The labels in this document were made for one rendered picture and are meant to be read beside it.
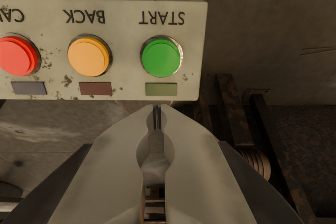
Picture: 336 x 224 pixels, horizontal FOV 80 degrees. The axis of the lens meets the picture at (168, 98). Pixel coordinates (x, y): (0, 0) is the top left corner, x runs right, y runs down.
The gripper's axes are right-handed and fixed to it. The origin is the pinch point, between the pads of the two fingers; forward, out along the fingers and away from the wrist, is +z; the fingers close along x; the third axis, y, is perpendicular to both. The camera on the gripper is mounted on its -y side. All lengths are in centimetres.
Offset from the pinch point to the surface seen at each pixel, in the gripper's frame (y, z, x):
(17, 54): -0.8, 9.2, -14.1
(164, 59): -0.2, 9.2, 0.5
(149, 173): 157, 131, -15
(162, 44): -1.7, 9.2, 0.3
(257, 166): 48, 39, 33
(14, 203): 24.9, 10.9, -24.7
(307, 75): 34, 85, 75
